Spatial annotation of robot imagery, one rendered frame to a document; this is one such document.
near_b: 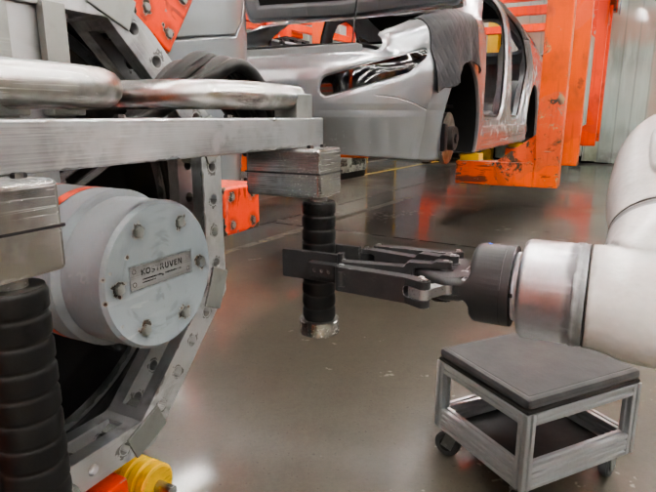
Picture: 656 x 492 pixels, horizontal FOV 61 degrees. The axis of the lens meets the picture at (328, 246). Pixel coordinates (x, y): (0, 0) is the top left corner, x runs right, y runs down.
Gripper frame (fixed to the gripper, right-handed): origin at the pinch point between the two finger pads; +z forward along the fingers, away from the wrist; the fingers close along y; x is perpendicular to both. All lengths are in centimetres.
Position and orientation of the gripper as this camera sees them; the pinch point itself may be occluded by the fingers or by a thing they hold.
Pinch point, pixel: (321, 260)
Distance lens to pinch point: 59.5
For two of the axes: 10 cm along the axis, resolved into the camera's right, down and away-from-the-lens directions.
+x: 0.0, -9.7, -2.3
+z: -8.9, -1.0, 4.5
